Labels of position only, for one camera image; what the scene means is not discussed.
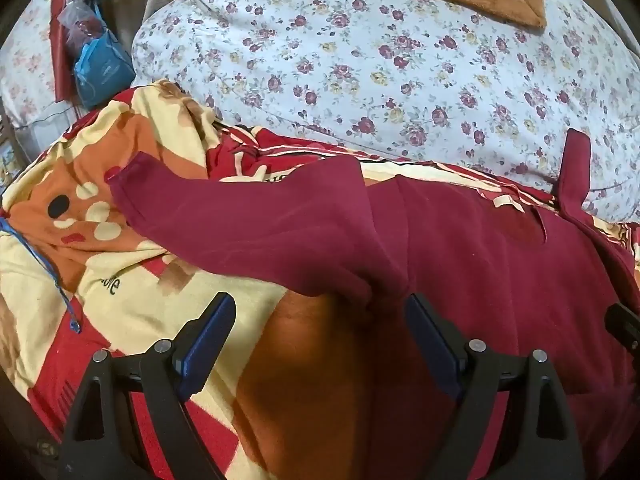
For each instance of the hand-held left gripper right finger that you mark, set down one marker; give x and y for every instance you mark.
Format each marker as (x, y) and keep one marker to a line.
(434, 345)

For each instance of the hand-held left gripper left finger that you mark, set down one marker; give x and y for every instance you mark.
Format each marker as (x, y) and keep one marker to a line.
(210, 342)

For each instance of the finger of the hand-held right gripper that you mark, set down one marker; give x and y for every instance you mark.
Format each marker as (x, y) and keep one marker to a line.
(624, 327)

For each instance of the maroon shirt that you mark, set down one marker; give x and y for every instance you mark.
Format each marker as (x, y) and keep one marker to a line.
(450, 240)

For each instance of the red orange printed blanket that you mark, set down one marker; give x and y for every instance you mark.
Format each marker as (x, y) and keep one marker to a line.
(125, 270)

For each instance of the white floral quilt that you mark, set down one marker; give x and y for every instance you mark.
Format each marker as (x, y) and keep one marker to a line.
(375, 60)

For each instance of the blue plastic bag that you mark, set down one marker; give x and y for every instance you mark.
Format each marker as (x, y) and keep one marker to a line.
(102, 67)

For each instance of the red cloth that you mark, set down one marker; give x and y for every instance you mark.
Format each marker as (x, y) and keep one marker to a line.
(62, 70)

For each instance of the floral pillow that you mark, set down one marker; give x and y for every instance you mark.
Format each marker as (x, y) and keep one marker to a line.
(30, 60)

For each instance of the clear plastic bag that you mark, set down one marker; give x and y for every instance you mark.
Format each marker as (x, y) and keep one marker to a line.
(80, 20)

